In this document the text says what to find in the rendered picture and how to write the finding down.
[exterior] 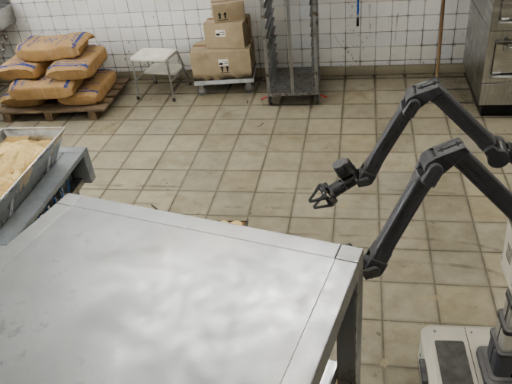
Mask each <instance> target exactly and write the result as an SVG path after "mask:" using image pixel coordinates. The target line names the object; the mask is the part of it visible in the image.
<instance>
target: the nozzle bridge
mask: <svg viewBox="0 0 512 384"><path fill-rule="evenodd" d="M95 178H96V176H95V173H94V169H93V166H92V163H91V159H90V156H89V153H88V149H87V147H59V151H58V155H57V158H56V162H55V164H54V165H53V166H52V167H51V169H50V170H49V171H48V172H47V173H46V174H45V175H44V176H43V178H42V179H41V180H40V182H39V183H38V184H37V185H36V187H35V188H34V189H33V190H32V191H31V192H30V193H29V194H28V196H27V197H26V198H25V199H24V201H23V202H22V203H21V205H20V206H19V207H18V208H17V209H16V210H15V211H14V212H13V214H12V215H11V216H10V217H9V219H8V220H7V221H6V222H5V224H4V225H3V226H2V227H1V228H0V251H1V250H2V249H3V248H4V247H5V246H6V245H8V244H9V243H10V242H11V241H13V240H14V239H15V238H16V237H18V236H19V235H20V234H21V233H22V232H23V231H24V230H25V229H26V228H28V227H29V226H30V225H31V224H32V223H33V222H35V221H36V220H37V219H38V218H37V217H38V216H39V215H40V213H41V214H42V215H43V214H44V213H45V212H46V210H45V209H44V208H45V206H46V205H47V204H48V205H50V208H51V207H52V206H54V205H53V202H52V200H51V199H52V198H53V196H54V195H55V196H56V198H57V199H61V198H60V196H59V192H58V189H59V188H60V187H62V188H63V190H68V188H69V187H68V184H67V182H66V179H67V181H68V182H69V186H70V189H69V191H68V192H67V193H64V194H65V195H66V194H68V193H71V194H78V195H80V193H79V191H80V189H81V188H82V186H83V185H84V183H92V182H93V181H94V179H95Z"/></svg>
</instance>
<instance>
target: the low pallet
mask: <svg viewBox="0 0 512 384"><path fill-rule="evenodd" d="M129 80H130V78H117V81H116V82H115V83H114V85H113V87H112V88H111V89H110V90H109V92H108V93H107V94H106V95H105V97H104V99H103V100H102V101H101V102H100V103H96V104H86V105H64V104H62V103H59V102H58V101H57V99H53V100H48V101H46V102H45V103H44V104H41V105H37V106H29V107H11V106H8V105H6V104H2V105H1V107H0V114H2V116H3V118H4V120H5V122H6V123H12V122H13V121H14V120H15V119H16V118H17V117H19V116H20V115H21V114H44V116H45V118H46V121H54V120H55V119H56V118H57V117H58V116H59V115H60V114H61V113H75V112H87V113H88V118H89V120H97V119H98V118H99V116H100V115H102V113H103V112H104V111H106V109H108V107H109V106H110V104H112V102H113V101H114V98H115V97H116V96H117V95H118V94H119V93H120V90H122V89H123V88H124V87H125V85H126V84H127V83H128V82H129Z"/></svg>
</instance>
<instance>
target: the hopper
mask: <svg viewBox="0 0 512 384"><path fill-rule="evenodd" d="M64 130H65V127H25V128H1V129H0V145H1V144H2V143H4V142H6V141H7V140H8V139H15V138H16V139H29V140H33V141H40V140H52V142H51V143H50V144H49V145H48V146H47V147H46V148H45V149H44V150H43V151H42V152H41V154H40V155H39V156H38V157H37V158H36V159H35V160H34V162H33V163H32V164H31V165H30V166H29V167H28V168H27V170H26V171H25V172H24V173H23V174H22V175H21V176H20V177H19V178H18V179H17V180H16V181H15V183H14V184H13V185H12V186H11V187H10V188H9V189H8V191H7V192H6V193H5V194H4V195H3V196H2V197H1V199H0V228H1V227H2V226H3V225H4V224H5V222H6V221H7V220H8V219H9V217H10V216H11V215H12V214H13V212H14V211H15V210H16V209H17V208H18V207H19V206H20V205H21V203H22V202H23V201H24V199H25V198H26V197H27V196H28V194H29V193H30V192H31V191H32V190H33V189H34V188H35V187H36V185H37V184H38V183H39V182H40V180H41V179H42V178H43V176H44V175H45V174H46V173H47V172H48V171H49V170H50V169H51V167H52V166H53V165H54V164H55V162H56V158H57V155H58V151H59V147H60V144H61V141H62V136H63V133H64Z"/></svg>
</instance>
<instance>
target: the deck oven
mask: <svg viewBox="0 0 512 384"><path fill-rule="evenodd" d="M462 64H463V66H464V69H465V71H466V78H467V81H468V83H469V87H470V88H471V91H472V94H473V97H474V99H475V102H476V105H477V107H478V111H479V113H480V115H481V116H512V0H471V1H470V7H469V19H468V25H467V31H466V43H465V49H464V56H463V62H462Z"/></svg>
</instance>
